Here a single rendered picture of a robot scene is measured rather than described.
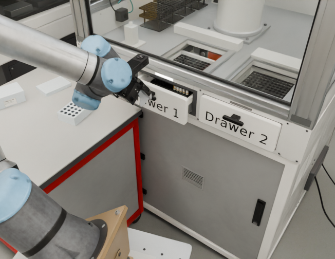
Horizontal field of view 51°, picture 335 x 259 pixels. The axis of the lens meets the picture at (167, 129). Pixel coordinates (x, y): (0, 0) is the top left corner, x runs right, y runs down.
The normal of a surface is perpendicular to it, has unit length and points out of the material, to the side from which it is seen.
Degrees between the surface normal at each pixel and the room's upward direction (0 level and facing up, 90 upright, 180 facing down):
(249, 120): 90
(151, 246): 0
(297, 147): 90
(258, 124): 90
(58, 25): 90
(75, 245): 34
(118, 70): 54
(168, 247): 0
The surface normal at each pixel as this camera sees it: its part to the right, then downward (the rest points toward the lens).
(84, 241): 0.51, -0.55
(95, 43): -0.33, -0.34
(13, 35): 0.53, 0.04
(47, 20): 0.81, 0.37
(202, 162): -0.58, 0.51
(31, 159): 0.00, -0.77
